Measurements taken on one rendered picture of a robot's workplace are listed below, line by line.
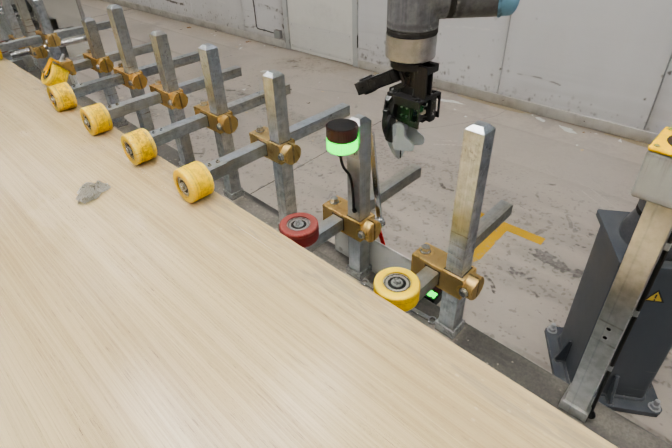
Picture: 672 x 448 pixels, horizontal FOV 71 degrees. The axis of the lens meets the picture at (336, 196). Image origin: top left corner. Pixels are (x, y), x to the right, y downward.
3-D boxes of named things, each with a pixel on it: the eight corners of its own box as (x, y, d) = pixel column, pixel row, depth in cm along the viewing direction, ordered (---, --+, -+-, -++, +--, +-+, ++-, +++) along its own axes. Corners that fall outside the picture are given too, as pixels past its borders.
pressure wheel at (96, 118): (97, 96, 132) (113, 116, 131) (99, 114, 139) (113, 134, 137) (76, 102, 129) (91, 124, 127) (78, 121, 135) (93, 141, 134)
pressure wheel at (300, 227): (303, 246, 107) (299, 205, 100) (328, 262, 102) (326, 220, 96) (276, 264, 102) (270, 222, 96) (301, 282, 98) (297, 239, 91)
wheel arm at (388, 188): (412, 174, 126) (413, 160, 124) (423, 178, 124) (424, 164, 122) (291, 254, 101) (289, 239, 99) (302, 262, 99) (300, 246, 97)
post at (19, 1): (54, 84, 234) (14, -22, 207) (56, 86, 232) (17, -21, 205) (46, 86, 232) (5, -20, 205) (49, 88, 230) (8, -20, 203)
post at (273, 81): (291, 235, 132) (273, 67, 106) (299, 240, 130) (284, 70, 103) (281, 241, 130) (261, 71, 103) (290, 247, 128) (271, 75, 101)
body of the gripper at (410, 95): (416, 133, 88) (420, 70, 81) (380, 120, 93) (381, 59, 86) (439, 119, 92) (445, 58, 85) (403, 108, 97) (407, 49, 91)
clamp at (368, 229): (337, 212, 113) (337, 194, 111) (381, 235, 106) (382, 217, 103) (321, 222, 110) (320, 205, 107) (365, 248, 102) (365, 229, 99)
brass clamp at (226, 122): (213, 116, 137) (210, 99, 135) (241, 129, 129) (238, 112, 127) (194, 123, 134) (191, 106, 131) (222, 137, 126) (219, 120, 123)
